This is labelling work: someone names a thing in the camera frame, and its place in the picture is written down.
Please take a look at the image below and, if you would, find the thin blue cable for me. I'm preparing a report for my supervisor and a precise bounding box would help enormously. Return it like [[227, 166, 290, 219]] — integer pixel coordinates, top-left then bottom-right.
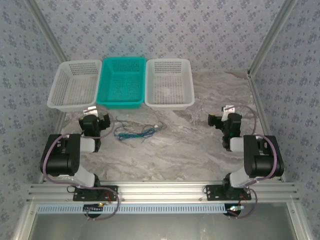
[[139, 127, 157, 146], [113, 126, 156, 141], [113, 122, 141, 141]]

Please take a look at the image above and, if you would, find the thin dark green cable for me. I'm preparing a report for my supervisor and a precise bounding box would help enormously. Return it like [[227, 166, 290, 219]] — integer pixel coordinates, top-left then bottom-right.
[[118, 126, 161, 141]]

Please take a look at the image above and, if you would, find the teal perforated plastic basket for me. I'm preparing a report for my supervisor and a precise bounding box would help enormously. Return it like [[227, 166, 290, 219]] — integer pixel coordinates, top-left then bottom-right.
[[96, 56, 147, 110]]

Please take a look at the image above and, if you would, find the white perforated plastic basket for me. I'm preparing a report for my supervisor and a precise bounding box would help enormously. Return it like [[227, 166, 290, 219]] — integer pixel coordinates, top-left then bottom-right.
[[46, 59, 103, 113], [144, 58, 196, 112]]

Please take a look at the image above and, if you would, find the small black circuit board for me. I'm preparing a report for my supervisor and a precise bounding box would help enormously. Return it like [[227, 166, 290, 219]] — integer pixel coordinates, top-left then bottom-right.
[[224, 204, 245, 217], [82, 203, 106, 214]]

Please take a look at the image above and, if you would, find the grey metal lower shelf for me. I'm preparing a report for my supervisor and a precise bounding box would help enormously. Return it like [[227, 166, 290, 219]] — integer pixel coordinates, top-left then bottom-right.
[[13, 201, 310, 240]]

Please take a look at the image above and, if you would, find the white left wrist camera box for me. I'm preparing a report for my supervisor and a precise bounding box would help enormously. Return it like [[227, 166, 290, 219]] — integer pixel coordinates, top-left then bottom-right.
[[83, 105, 99, 117]]

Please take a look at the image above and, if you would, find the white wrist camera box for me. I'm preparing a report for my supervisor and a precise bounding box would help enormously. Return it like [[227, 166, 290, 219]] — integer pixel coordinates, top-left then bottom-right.
[[83, 105, 99, 117], [220, 104, 237, 124]]

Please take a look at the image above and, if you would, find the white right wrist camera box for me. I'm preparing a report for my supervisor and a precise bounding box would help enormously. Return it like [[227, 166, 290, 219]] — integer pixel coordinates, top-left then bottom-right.
[[220, 104, 237, 124]]

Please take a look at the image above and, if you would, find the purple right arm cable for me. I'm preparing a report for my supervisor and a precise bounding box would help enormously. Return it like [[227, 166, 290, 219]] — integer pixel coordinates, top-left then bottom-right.
[[228, 104, 279, 220]]

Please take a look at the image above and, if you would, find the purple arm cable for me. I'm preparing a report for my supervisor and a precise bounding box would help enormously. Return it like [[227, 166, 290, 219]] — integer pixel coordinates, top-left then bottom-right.
[[228, 104, 279, 220], [40, 107, 121, 222]]

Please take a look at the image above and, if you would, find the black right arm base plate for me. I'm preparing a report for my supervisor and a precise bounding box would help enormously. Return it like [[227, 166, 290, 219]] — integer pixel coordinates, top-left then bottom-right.
[[205, 184, 252, 202]]

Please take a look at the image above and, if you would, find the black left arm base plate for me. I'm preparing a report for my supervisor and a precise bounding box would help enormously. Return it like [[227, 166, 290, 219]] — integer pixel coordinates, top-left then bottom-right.
[[72, 185, 119, 202]]

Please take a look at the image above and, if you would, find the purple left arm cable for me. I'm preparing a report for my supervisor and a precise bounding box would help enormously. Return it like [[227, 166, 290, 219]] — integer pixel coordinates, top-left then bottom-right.
[[40, 107, 121, 222]]

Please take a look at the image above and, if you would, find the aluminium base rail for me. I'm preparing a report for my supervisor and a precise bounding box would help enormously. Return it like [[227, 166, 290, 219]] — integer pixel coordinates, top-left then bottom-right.
[[26, 181, 300, 202]]

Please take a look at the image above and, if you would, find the white slotted cable duct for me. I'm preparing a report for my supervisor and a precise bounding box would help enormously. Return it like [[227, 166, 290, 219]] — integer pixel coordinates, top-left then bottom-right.
[[36, 202, 227, 215]]

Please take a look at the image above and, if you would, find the aluminium corner post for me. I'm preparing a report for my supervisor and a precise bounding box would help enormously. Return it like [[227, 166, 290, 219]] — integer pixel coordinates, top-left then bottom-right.
[[246, 0, 299, 79], [26, 0, 68, 65]]

